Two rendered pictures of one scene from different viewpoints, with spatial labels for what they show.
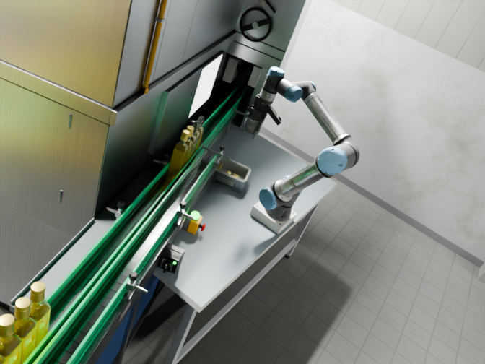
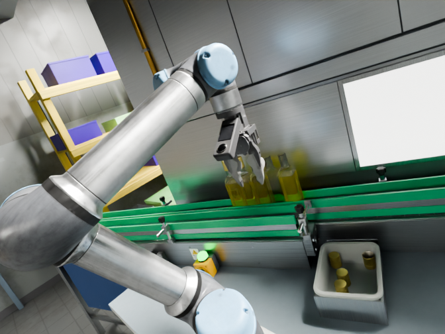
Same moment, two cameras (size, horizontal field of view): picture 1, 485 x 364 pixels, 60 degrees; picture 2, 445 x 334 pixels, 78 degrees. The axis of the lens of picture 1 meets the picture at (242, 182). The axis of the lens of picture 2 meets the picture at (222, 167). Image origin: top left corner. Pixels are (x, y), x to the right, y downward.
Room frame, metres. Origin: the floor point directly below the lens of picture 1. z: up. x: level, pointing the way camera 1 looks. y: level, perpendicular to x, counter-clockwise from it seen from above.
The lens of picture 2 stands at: (2.25, -0.60, 1.45)
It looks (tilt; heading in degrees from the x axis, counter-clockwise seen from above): 17 degrees down; 119
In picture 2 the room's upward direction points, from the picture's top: 20 degrees counter-clockwise
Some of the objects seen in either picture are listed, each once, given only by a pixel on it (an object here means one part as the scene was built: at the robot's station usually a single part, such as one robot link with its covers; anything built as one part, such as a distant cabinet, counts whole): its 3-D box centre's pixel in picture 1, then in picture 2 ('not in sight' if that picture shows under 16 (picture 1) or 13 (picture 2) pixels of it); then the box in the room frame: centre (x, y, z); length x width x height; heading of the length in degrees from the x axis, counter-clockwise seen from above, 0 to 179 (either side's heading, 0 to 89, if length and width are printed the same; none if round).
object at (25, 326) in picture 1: (20, 336); not in sight; (0.62, 0.38, 1.02); 0.06 x 0.06 x 0.28; 87
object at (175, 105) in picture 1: (190, 95); (341, 128); (2.18, 0.45, 1.15); 0.90 x 0.03 x 0.34; 177
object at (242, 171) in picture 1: (229, 173); (349, 277); (2.14, 0.09, 0.80); 0.22 x 0.17 x 0.09; 87
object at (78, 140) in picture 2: not in sight; (160, 136); (0.03, 2.14, 1.07); 2.27 x 0.61 x 2.15; 68
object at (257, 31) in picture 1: (255, 24); not in sight; (2.85, 0.30, 1.49); 0.21 x 0.05 x 0.21; 87
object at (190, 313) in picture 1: (252, 268); not in sight; (1.94, -0.25, 0.36); 1.51 x 0.09 x 0.71; 158
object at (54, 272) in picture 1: (100, 232); not in sight; (1.26, 0.46, 0.84); 0.95 x 0.09 x 0.11; 177
